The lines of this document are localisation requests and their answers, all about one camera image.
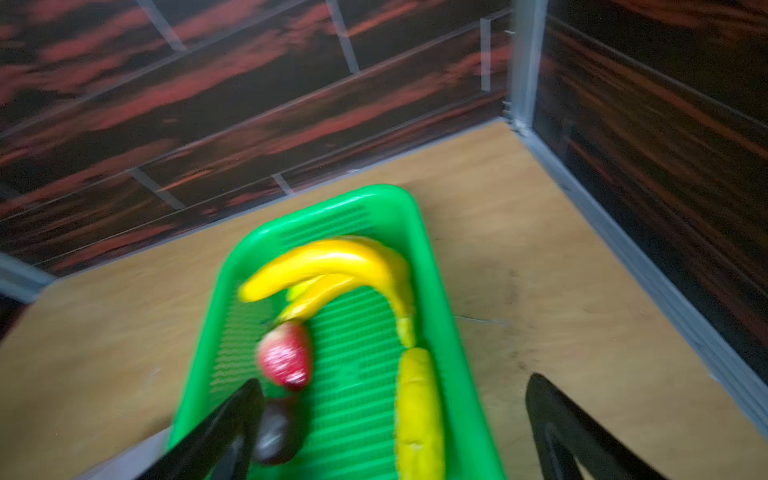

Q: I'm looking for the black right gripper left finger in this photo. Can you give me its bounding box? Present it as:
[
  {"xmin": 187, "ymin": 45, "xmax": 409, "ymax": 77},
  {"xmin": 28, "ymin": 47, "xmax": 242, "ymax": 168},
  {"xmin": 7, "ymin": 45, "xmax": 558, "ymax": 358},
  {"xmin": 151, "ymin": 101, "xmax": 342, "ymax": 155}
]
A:
[{"xmin": 139, "ymin": 378, "xmax": 264, "ymax": 479}]

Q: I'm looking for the yellow banana bunch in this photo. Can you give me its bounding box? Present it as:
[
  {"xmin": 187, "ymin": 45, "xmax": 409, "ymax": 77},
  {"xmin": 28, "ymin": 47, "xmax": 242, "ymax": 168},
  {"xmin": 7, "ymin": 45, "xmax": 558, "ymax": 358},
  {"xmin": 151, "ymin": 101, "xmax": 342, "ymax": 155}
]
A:
[{"xmin": 238, "ymin": 236, "xmax": 417, "ymax": 348}]

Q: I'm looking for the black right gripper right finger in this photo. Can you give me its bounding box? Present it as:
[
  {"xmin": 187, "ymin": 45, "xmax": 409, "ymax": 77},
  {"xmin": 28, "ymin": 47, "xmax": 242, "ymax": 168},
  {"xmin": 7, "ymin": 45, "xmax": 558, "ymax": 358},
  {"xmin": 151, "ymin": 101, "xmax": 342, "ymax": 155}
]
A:
[{"xmin": 525, "ymin": 373, "xmax": 663, "ymax": 479}]

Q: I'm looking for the dark purple fruit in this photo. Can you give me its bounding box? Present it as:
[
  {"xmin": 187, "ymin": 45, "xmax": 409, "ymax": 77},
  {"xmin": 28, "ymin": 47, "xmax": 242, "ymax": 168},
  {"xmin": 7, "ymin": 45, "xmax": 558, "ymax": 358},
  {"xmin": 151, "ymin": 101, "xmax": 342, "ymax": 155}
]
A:
[{"xmin": 251, "ymin": 395, "xmax": 309, "ymax": 466}]

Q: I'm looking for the small yellow banana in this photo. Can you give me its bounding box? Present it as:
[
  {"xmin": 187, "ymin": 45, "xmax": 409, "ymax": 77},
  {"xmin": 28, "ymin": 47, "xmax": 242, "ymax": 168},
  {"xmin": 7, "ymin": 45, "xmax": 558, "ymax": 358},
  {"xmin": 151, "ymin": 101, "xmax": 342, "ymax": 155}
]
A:
[{"xmin": 395, "ymin": 348, "xmax": 446, "ymax": 479}]

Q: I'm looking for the green plastic basket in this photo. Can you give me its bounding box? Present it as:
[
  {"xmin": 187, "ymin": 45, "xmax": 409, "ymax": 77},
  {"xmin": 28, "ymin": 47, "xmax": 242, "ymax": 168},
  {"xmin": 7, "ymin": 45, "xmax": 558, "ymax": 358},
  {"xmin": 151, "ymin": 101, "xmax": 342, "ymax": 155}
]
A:
[{"xmin": 170, "ymin": 185, "xmax": 504, "ymax": 479}]

